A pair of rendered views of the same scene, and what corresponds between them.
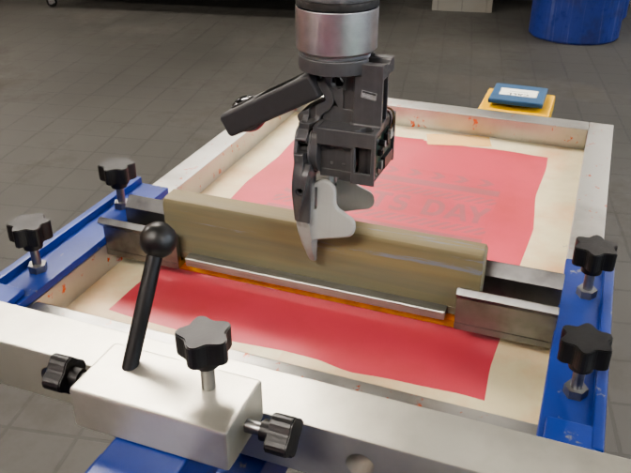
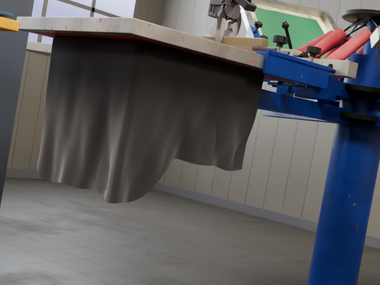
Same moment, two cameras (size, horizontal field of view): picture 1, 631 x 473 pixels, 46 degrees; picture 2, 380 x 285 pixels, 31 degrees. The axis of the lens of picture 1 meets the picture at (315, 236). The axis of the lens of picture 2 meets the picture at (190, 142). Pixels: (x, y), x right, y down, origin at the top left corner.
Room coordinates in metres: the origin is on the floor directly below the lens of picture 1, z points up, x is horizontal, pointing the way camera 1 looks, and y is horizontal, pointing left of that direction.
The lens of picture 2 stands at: (2.73, 0.96, 0.78)
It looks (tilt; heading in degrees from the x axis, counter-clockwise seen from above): 2 degrees down; 207
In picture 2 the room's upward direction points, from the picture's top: 10 degrees clockwise
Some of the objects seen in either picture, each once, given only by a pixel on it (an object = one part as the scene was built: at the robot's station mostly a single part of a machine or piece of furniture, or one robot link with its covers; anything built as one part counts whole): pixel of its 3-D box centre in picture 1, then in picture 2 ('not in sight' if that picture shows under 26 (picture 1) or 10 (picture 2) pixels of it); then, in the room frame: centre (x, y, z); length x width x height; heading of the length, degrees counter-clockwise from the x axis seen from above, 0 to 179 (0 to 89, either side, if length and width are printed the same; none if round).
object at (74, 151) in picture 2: not in sight; (83, 114); (1.15, -0.18, 0.74); 0.45 x 0.03 x 0.43; 69
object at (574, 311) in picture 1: (576, 361); not in sight; (0.56, -0.25, 0.97); 0.30 x 0.05 x 0.07; 159
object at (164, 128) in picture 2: not in sight; (193, 132); (1.01, 0.10, 0.74); 0.46 x 0.04 x 0.42; 159
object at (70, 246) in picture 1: (86, 254); (293, 69); (0.76, 0.27, 0.97); 0.30 x 0.05 x 0.07; 159
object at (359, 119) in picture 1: (343, 114); (226, 1); (0.68, -0.03, 1.18); 0.09 x 0.08 x 0.12; 69
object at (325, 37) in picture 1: (337, 29); not in sight; (0.68, -0.02, 1.26); 0.08 x 0.08 x 0.05
